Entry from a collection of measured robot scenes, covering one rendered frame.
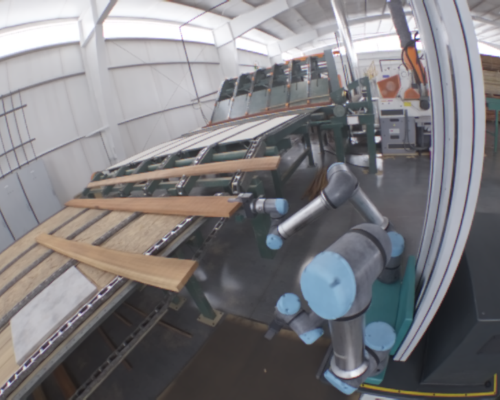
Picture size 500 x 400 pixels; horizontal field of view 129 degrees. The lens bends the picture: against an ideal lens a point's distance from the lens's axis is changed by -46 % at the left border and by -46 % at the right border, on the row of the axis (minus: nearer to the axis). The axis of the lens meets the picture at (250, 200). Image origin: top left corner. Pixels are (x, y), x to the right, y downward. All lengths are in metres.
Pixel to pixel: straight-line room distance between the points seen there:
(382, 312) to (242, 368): 0.89
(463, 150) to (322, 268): 0.38
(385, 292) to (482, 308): 0.60
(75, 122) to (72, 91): 1.02
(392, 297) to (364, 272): 0.77
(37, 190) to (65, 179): 1.17
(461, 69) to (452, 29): 0.08
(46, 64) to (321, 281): 8.05
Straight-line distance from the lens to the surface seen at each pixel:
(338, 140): 3.64
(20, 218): 6.42
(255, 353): 1.55
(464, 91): 0.51
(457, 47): 0.51
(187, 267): 0.87
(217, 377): 1.55
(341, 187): 0.90
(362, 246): 0.42
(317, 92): 6.12
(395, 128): 4.59
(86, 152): 7.47
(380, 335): 0.78
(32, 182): 6.42
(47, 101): 7.57
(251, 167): 1.67
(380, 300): 1.15
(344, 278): 0.38
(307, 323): 0.77
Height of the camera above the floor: 1.37
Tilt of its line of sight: 24 degrees down
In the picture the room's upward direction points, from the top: 15 degrees counter-clockwise
